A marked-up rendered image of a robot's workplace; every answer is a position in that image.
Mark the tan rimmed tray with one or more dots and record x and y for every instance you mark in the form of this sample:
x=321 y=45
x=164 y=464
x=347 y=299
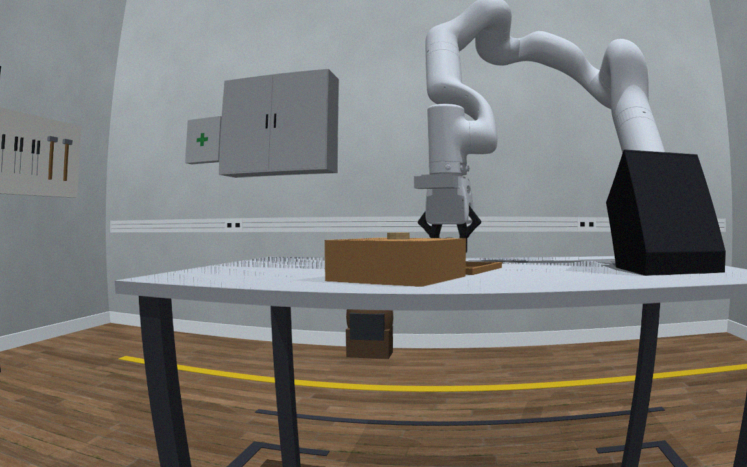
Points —
x=473 y=267

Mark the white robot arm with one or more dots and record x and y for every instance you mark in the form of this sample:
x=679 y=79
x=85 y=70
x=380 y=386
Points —
x=452 y=138

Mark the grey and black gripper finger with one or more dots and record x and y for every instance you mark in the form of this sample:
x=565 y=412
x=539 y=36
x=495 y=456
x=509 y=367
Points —
x=465 y=231
x=433 y=231

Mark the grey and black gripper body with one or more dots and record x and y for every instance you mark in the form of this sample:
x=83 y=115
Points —
x=449 y=206

